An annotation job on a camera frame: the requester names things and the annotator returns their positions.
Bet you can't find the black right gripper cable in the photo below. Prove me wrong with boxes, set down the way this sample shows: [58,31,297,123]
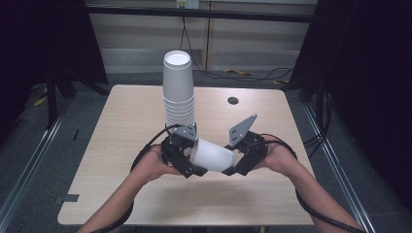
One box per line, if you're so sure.
[257,132,367,233]

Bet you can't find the single white paper cup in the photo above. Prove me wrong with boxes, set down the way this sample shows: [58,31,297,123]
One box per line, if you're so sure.
[189,137,237,174]

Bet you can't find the yellow tape by stand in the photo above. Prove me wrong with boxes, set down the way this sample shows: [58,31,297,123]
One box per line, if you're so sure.
[33,86,49,108]

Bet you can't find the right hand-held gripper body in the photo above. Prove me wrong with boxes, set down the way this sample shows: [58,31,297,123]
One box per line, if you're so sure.
[227,113,270,171]

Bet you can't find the stack of white paper cups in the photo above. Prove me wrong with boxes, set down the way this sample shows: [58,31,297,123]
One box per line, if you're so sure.
[161,50,196,129]

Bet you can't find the black cable bundle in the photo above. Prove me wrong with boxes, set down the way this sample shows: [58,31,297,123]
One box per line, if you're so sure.
[302,92,335,159]

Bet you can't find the white wall socket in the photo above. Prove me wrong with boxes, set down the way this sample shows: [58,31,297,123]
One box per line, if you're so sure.
[176,0,200,10]

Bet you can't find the black metal stand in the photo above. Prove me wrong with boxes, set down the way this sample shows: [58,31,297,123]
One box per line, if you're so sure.
[314,76,327,139]
[44,66,112,131]

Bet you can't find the person's right hand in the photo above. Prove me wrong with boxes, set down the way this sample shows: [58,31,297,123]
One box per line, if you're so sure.
[253,135,299,179]

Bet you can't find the black hanging floor cable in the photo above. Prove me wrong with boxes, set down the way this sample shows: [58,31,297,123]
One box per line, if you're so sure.
[180,8,295,83]

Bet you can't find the black horizontal bar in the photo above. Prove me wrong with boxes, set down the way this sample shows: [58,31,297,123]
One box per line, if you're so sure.
[85,4,314,24]

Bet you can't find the yellow floor tape strip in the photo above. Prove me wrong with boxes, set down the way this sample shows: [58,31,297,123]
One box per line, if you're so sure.
[223,67,255,78]

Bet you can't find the person's left hand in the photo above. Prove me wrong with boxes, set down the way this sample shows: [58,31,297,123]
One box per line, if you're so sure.
[129,145,183,186]

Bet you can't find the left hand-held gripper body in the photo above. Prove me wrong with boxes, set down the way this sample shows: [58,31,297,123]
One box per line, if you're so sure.
[160,121,199,174]

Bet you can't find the black curtain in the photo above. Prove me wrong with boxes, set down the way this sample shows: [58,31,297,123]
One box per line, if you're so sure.
[287,0,412,206]
[0,0,110,145]

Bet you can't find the aluminium floor rail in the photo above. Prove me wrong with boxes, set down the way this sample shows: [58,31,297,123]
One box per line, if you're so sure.
[302,102,377,233]
[0,98,73,227]

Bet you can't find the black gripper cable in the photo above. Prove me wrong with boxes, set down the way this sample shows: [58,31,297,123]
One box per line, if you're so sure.
[89,123,183,233]
[257,132,367,233]

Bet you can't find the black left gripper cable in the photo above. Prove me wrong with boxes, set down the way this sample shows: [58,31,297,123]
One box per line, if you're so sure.
[89,123,183,233]

